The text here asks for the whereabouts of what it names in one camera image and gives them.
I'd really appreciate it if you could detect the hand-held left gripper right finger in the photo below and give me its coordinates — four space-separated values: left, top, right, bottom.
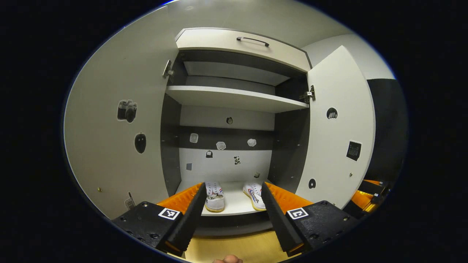
260 182 361 258

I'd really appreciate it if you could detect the white striped canvas shoe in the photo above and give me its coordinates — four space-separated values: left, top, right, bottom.
242 182 267 211
204 181 226 213

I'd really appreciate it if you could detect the metal door hinge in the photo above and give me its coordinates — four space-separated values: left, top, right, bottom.
299 85 316 104
162 59 175 79

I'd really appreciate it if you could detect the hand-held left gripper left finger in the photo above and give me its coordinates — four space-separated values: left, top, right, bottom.
111 182 208 257

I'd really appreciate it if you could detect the dark drawer handle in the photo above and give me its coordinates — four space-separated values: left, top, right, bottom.
236 36 271 47

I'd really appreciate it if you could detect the white cabinet shelf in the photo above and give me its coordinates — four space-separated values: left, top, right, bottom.
183 61 291 87
165 85 310 114

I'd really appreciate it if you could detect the white shoe cabinet door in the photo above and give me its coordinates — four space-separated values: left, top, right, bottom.
64 5 180 220
295 45 377 210

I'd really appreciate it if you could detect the white cabinet drawer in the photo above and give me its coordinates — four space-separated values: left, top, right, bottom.
175 27 312 73

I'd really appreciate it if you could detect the white shoe cabinet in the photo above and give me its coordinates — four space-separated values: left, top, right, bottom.
159 27 314 237

